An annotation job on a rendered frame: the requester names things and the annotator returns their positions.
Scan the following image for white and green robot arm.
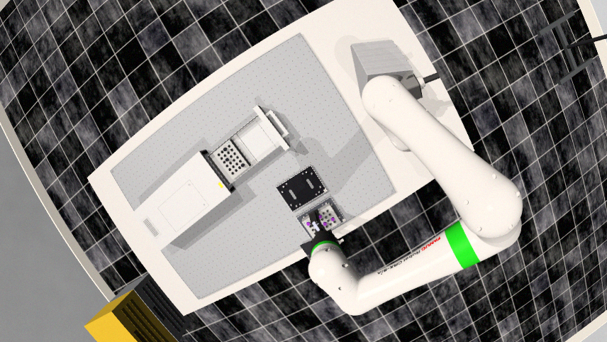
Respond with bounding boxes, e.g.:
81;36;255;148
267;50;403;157
300;70;523;316

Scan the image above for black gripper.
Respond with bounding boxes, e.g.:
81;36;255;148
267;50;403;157
308;209;334;239

